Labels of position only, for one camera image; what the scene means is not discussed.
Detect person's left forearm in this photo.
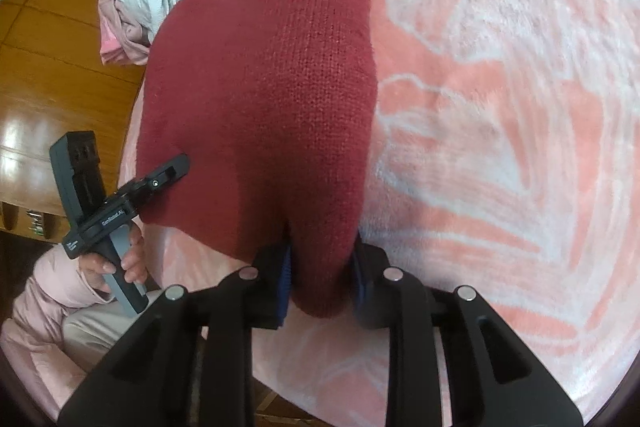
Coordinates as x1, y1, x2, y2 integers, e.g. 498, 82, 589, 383
0, 247, 117, 410

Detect dark red knit sweater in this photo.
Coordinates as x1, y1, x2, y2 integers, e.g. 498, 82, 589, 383
136, 0, 379, 319

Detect person's beige pants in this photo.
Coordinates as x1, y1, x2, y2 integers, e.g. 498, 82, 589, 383
62, 299, 153, 375

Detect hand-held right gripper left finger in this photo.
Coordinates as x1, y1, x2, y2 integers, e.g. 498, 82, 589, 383
57, 243, 293, 427

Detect person's left hand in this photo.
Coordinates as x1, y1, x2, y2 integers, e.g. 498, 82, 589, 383
80, 224, 149, 294

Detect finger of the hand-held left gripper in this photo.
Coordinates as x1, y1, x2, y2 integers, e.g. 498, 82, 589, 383
120, 153, 191, 208

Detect pink garment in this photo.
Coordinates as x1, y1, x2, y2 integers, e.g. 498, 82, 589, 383
98, 0, 157, 66

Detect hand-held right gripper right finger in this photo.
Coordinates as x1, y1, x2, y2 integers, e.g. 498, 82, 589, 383
349, 232, 584, 427

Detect glossy wooden furniture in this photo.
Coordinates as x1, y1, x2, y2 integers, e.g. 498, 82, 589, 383
0, 104, 146, 240

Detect pink fleece blanket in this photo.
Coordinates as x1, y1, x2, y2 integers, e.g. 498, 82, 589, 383
120, 0, 640, 427

